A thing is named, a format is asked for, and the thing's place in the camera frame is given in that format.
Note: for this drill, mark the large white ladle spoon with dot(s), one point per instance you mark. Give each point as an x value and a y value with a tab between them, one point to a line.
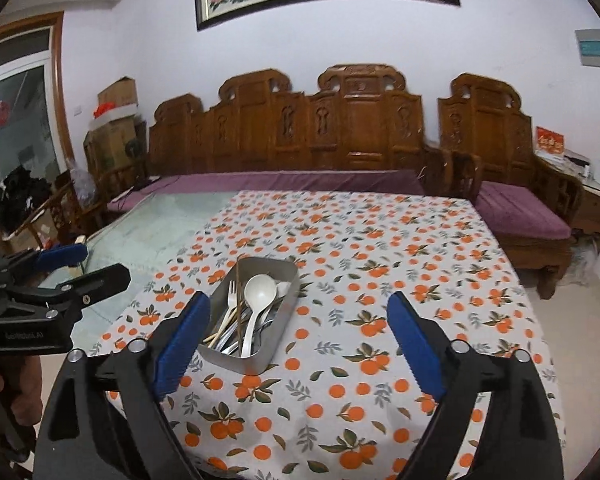
259	287

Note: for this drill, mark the plain wooden chair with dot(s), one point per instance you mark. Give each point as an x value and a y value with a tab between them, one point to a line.
70	207

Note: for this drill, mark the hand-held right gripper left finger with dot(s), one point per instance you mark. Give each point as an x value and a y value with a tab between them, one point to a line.
182	345

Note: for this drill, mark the square purple armchair cushion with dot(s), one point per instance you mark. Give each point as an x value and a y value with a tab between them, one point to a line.
520	210

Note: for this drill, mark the crumpled plastic bag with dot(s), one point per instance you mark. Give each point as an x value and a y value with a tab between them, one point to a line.
82	185

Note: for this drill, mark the orange print tablecloth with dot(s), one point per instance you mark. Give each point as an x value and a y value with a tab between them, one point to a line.
330	240

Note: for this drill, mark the person's left hand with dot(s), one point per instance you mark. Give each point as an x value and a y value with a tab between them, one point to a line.
27	390

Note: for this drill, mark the pile of dark clothes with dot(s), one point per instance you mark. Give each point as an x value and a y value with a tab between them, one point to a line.
22	192

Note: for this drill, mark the small brown cardboard box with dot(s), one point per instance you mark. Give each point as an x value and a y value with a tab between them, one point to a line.
117	92

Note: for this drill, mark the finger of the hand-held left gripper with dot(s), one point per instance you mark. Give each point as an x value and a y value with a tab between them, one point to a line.
60	255
97	282

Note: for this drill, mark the large brown cardboard box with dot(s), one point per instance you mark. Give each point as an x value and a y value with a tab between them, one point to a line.
110	145

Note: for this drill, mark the grey flat box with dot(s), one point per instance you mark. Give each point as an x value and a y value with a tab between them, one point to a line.
575	160

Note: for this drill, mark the small black fan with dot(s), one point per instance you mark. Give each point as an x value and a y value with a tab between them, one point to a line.
131	149

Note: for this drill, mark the small beige wooden block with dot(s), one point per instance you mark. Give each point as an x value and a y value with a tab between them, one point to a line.
81	240

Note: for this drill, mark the carved wooden armchair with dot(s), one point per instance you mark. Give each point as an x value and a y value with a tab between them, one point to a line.
480	130

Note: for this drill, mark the metal spoon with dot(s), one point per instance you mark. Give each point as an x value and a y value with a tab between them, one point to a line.
269	324

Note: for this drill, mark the rectangular metal tray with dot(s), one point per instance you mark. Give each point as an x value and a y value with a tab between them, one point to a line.
245	362

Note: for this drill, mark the clear plastic bag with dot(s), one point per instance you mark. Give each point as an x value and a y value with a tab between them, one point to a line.
585	260

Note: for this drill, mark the red orange ornament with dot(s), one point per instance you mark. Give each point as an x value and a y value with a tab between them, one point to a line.
104	108

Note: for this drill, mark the white flat box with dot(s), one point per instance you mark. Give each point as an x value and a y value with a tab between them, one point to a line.
120	114

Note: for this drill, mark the glass door with wooden frame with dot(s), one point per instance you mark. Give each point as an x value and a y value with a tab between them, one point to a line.
25	135

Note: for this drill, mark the long purple sofa cushion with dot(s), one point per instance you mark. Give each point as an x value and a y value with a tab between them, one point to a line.
280	182

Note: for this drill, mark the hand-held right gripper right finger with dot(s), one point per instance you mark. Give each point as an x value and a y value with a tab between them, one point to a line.
415	345

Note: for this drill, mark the grey wall electrical panel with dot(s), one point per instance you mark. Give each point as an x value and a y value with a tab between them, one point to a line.
595	47

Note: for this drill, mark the red desk calendar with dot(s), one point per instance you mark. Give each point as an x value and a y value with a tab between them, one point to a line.
551	141

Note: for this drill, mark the carved wooden sofa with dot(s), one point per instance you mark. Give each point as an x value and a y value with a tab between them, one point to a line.
365	130

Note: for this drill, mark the wooden side table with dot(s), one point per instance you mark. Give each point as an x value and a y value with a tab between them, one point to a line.
592	210

